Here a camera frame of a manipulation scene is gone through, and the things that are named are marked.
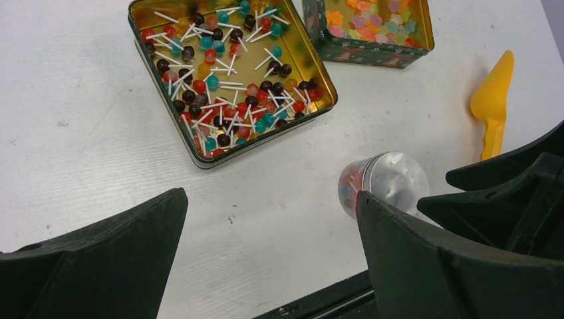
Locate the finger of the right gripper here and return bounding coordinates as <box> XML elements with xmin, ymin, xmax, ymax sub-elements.
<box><xmin>446</xmin><ymin>122</ymin><xmax>563</xmax><ymax>191</ymax></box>
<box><xmin>417</xmin><ymin>153</ymin><xmax>563</xmax><ymax>260</ymax></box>

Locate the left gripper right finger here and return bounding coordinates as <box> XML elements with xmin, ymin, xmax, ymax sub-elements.
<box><xmin>356</xmin><ymin>191</ymin><xmax>563</xmax><ymax>318</ymax></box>

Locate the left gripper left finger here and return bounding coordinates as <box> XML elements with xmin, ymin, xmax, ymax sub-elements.
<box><xmin>1</xmin><ymin>188</ymin><xmax>188</xmax><ymax>318</ymax></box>

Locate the orange plastic scoop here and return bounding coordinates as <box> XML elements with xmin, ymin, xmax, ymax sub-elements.
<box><xmin>470</xmin><ymin>50</ymin><xmax>515</xmax><ymax>161</ymax></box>

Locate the clear round lid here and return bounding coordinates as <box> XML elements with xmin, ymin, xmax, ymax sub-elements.
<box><xmin>361</xmin><ymin>151</ymin><xmax>430</xmax><ymax>219</ymax></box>

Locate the tin box of gummy candies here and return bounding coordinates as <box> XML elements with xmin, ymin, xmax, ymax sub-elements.
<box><xmin>302</xmin><ymin>0</ymin><xmax>435</xmax><ymax>69</ymax></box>

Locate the tin box of lollipops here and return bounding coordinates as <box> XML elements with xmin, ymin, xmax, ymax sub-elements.
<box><xmin>128</xmin><ymin>1</ymin><xmax>337</xmax><ymax>169</ymax></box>

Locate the clear plastic round container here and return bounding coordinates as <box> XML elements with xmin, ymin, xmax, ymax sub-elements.
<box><xmin>337</xmin><ymin>156</ymin><xmax>374</xmax><ymax>219</ymax></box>

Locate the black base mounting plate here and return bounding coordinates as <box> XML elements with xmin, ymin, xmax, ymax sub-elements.
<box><xmin>258</xmin><ymin>270</ymin><xmax>380</xmax><ymax>319</ymax></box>

